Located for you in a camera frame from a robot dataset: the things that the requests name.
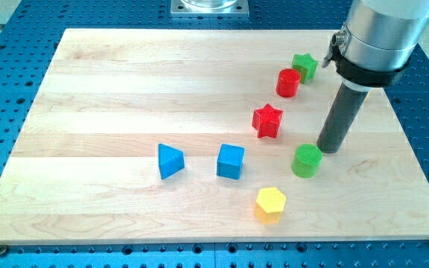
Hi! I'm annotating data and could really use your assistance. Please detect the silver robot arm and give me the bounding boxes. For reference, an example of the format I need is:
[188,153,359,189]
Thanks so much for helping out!
[317,0,429,153]

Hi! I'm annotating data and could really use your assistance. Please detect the blue cube block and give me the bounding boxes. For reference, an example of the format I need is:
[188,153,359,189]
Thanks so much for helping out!
[217,144,245,179]

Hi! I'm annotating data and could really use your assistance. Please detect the red star block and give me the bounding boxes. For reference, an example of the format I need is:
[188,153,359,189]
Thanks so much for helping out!
[252,103,283,138]

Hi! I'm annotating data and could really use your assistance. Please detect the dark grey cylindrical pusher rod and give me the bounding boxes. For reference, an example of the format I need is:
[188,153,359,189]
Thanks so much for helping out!
[317,83,367,153]

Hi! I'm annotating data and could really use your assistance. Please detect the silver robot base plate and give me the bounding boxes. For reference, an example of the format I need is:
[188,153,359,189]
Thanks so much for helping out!
[170,0,250,17]

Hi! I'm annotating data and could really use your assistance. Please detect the red cylinder block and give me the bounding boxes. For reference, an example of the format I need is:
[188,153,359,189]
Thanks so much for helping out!
[276,68,302,98]

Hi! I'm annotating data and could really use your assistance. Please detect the green cylinder block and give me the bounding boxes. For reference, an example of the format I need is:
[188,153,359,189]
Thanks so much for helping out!
[291,144,322,178]

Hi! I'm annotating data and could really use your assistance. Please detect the blue triangle block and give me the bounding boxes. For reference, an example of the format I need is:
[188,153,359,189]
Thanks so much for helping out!
[158,144,185,179]

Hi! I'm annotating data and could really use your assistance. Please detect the green star block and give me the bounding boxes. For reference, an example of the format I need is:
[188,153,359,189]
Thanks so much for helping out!
[291,54,318,84]

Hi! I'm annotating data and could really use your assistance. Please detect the wooden board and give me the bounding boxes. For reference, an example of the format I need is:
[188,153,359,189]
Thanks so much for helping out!
[0,29,429,245]

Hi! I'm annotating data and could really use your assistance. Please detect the yellow hexagon block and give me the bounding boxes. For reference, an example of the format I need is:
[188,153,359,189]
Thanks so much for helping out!
[254,187,287,224]

